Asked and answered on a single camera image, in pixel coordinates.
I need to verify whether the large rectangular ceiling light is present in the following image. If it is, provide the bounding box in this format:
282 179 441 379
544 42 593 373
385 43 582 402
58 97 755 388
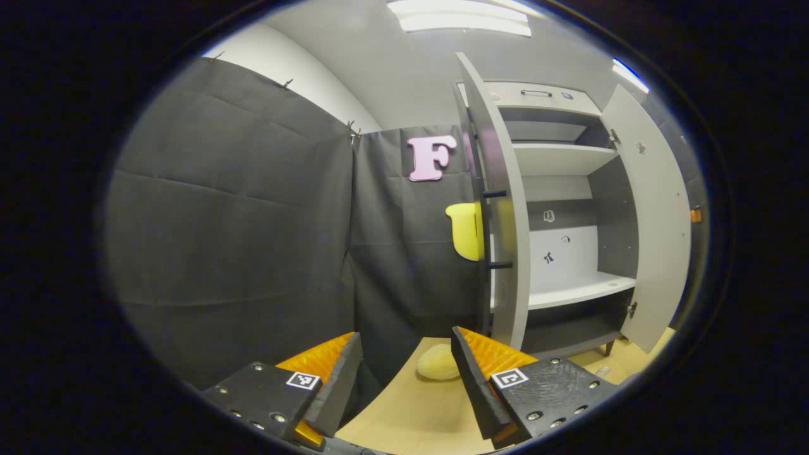
387 0 533 37

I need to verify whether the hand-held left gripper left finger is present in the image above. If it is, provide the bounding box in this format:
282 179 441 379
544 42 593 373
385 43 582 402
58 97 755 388
201 332 364 451

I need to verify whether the yellow fluffy round coaster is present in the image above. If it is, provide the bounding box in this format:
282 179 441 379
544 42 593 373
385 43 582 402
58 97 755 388
416 343 461 381

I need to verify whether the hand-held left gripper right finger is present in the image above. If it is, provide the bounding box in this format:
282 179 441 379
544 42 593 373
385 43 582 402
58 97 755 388
450 326 619 449

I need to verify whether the grey white cabinet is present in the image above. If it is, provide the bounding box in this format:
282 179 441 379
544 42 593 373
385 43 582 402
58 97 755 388
455 81 639 358

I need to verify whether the black backdrop cloth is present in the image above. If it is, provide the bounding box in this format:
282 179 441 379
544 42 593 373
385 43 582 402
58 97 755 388
104 57 707 389

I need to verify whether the small ceiling light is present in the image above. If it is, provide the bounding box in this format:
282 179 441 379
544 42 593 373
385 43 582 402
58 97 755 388
612 58 650 94

